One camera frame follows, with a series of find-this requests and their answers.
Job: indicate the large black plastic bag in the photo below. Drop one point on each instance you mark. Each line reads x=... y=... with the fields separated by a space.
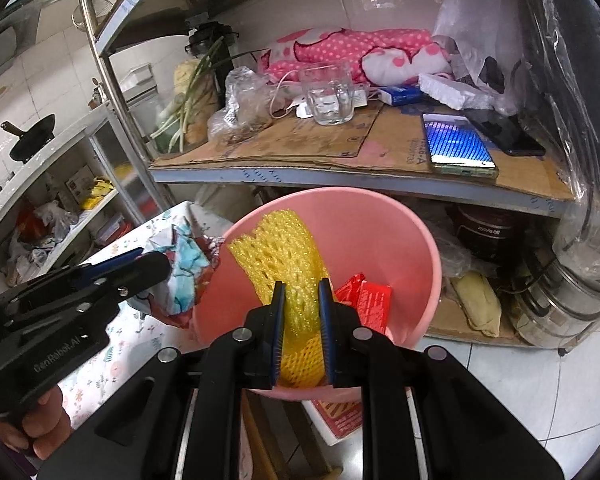
x=562 y=53

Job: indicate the metal shelf rack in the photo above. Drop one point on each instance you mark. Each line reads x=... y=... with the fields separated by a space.
x=133 y=23

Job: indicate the pink plastic trash bin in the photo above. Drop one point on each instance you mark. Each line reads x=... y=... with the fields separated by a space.
x=356 y=231

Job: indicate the stainless steel steamer pot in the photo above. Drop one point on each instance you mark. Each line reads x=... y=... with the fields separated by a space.
x=553 y=308

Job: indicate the red white carton box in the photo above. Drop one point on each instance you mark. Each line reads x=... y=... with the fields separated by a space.
x=372 y=301

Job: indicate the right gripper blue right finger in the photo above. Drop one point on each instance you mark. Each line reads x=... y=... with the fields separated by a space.
x=325 y=301

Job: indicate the floral bear tablecloth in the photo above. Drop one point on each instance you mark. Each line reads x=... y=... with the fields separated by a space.
x=134 y=337

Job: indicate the black rice cooker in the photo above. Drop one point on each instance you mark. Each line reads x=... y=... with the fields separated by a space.
x=490 y=234

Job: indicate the glass mug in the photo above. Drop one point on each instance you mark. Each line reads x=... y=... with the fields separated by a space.
x=328 y=89

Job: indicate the blue white small box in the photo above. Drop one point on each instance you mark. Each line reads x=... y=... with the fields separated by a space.
x=399 y=95

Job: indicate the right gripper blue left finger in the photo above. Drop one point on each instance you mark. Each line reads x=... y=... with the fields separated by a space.
x=277 y=308

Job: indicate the pink polka dot cloth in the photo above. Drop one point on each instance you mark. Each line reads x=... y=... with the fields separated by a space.
x=380 y=58

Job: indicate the vegetables with green onions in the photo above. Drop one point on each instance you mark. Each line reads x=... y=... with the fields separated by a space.
x=183 y=123

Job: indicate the black phone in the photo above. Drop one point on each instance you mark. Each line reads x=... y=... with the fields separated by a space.
x=505 y=133

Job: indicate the grey kitchen cabinet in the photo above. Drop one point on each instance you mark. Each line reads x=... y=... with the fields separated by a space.
x=82 y=191

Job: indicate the colorful wrapper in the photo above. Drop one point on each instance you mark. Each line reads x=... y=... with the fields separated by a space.
x=193 y=258

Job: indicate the yellow bag on floor shelf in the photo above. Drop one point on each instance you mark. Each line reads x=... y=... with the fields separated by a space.
x=479 y=302

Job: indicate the left hand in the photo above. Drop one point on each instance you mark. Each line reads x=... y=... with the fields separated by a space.
x=43 y=429

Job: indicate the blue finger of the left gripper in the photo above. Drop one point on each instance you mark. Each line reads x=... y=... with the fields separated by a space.
x=130 y=280
x=95 y=271

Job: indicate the white plastic bag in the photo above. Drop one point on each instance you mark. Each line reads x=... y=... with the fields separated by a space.
x=487 y=36

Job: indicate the cardboard shelf liner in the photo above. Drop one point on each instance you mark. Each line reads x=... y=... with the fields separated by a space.
x=382 y=148

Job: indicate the clear bag on shelf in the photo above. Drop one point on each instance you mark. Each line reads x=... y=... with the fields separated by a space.
x=248 y=97

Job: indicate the smartphone with blue screen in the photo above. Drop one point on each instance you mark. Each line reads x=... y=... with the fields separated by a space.
x=455 y=147

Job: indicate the yellow foam fruit net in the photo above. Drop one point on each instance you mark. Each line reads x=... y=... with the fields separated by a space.
x=282 y=249

